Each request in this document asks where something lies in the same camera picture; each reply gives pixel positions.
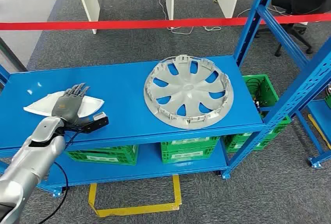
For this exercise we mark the green plastic crate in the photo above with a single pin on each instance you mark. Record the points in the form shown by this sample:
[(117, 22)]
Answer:
[(168, 147), (268, 92), (116, 155), (328, 100)]

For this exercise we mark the red barrier tape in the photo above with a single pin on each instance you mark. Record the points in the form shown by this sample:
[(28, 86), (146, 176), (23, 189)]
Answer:
[(129, 24)]

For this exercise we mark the blue metal shelf rack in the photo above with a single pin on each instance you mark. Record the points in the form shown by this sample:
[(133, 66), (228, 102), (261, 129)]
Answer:
[(116, 88), (320, 116)]

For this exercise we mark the white plastic car part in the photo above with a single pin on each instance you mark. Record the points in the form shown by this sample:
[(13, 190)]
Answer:
[(90, 106)]

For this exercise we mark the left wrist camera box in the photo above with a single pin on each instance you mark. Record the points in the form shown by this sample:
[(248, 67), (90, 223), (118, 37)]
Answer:
[(99, 119)]

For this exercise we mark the grey wheel hubcap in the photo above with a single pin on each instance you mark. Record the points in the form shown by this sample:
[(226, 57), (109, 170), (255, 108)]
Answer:
[(186, 88)]

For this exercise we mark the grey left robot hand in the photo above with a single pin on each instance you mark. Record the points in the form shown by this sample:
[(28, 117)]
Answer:
[(68, 105)]

